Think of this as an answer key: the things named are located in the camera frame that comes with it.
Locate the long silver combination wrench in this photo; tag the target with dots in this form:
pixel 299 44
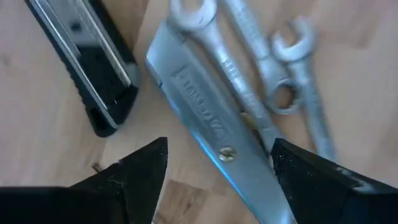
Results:
pixel 217 53

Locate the short silver combination wrench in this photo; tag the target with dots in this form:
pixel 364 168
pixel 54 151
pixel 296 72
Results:
pixel 306 84

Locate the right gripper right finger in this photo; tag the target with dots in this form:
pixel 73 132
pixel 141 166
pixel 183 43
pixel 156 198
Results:
pixel 317 189

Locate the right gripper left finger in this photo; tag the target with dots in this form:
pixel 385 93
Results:
pixel 124 186

